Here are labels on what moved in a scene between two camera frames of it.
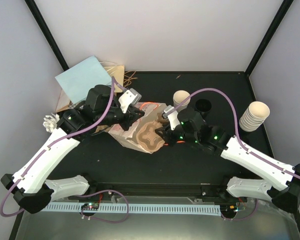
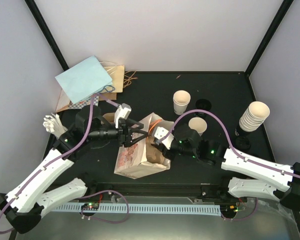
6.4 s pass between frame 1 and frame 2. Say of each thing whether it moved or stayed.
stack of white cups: stayed
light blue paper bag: stayed
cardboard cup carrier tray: moved
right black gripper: moved
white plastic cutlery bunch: stayed
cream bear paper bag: moved
